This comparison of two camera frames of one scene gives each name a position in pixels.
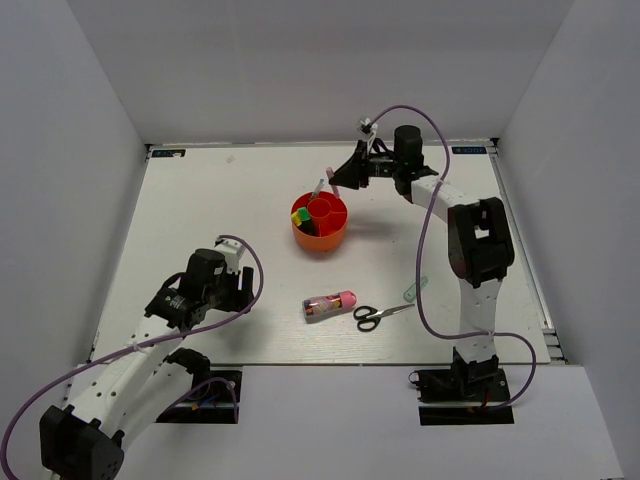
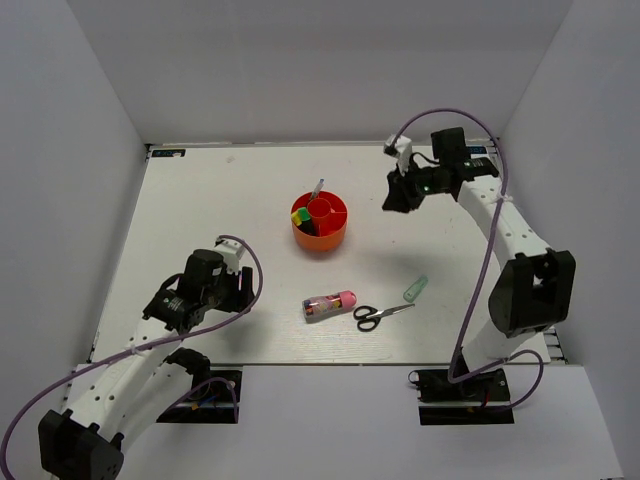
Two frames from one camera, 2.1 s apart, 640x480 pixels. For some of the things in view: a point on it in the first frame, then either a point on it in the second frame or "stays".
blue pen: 315,193 stays
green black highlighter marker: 306,225 stays
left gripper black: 238,297 stays
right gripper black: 355,172 → 400,198
